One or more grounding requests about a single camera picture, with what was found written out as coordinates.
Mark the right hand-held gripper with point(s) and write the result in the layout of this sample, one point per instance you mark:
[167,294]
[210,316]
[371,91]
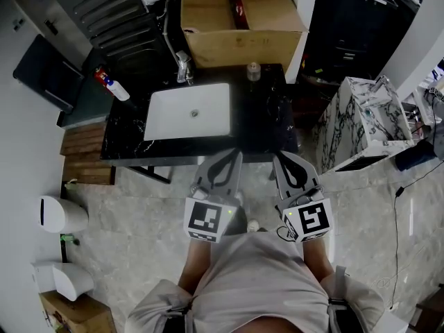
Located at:
[314,219]

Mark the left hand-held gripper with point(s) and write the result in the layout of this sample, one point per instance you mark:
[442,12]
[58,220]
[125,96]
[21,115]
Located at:
[204,219]

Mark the small round glass jar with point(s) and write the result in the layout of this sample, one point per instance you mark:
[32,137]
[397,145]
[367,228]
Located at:
[253,71]

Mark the person's right forearm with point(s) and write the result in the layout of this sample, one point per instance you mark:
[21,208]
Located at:
[317,258]

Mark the person's left forearm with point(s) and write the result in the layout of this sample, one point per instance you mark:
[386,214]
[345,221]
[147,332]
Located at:
[196,265]

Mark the black marble vanity table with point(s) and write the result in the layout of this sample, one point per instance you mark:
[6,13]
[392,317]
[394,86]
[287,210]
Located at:
[260,116]

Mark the white rectangular sink basin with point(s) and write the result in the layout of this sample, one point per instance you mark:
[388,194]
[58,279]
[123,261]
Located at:
[173,116]

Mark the white bottle with blue cap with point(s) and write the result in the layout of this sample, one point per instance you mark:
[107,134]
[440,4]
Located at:
[119,90]

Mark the person's white shoe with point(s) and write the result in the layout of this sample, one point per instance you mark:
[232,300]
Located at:
[252,224]

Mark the marble patterned cabinet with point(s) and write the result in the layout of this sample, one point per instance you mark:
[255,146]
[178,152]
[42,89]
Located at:
[340,127]

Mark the person's light grey shirt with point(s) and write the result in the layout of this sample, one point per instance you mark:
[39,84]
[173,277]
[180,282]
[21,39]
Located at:
[256,279]

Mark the large open cardboard box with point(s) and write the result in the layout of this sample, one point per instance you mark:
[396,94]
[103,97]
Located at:
[243,47]

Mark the brown wooden slat panel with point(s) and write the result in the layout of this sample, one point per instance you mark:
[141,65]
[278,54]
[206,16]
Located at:
[86,154]

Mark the dark teal platform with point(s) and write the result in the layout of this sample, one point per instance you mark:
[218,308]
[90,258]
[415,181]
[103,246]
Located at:
[86,106]

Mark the red fire extinguisher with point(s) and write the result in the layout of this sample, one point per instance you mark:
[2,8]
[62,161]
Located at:
[100,76]

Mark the small green item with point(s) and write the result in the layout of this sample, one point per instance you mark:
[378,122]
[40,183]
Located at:
[67,238]

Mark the red packaged item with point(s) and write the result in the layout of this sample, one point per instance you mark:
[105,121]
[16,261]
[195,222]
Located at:
[241,10]

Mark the black cabinet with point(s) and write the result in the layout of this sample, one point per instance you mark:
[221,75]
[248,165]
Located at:
[354,23]

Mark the white box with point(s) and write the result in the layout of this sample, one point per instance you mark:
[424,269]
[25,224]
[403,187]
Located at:
[393,323]

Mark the dark wooden stool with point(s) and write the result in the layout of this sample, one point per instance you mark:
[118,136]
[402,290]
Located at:
[431,307]

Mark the dark ribbed metal panels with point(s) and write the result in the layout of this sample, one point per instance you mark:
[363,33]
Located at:
[114,12]

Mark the small brown cardboard box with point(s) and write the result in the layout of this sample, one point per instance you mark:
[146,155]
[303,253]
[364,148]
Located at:
[79,314]

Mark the dark grey flat panel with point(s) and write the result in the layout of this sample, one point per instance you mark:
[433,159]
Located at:
[45,71]

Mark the black vanity frame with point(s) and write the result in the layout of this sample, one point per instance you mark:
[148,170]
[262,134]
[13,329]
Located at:
[154,175]

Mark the white cylindrical wall dispenser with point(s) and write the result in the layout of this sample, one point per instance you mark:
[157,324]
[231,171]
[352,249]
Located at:
[62,215]

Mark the white rounded wall dispenser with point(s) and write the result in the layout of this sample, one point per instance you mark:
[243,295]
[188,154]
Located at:
[69,281]

